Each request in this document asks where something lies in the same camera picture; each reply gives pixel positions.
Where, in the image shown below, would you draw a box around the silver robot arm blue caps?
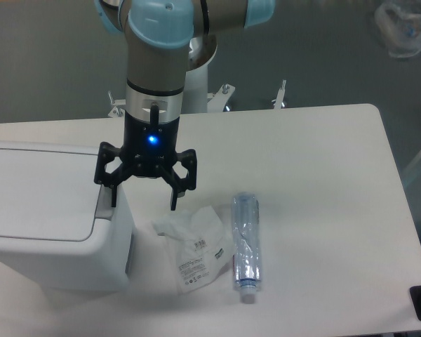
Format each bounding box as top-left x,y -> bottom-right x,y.
94,1 -> 276,206

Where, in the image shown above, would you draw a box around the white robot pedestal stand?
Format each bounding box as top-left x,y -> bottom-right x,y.
107,34 -> 288,119

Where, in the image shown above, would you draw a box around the clear plastic bag on floor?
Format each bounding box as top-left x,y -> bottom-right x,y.
374,1 -> 421,59

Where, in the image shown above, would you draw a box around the crumpled white plastic wrapper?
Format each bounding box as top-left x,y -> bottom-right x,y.
152,206 -> 234,293

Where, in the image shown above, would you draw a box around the white trash can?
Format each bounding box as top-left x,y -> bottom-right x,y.
0,141 -> 135,291

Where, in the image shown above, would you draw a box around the crushed clear plastic bottle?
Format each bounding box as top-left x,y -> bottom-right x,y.
231,192 -> 262,304

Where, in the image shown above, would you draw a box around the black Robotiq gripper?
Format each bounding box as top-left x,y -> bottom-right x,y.
93,114 -> 197,211

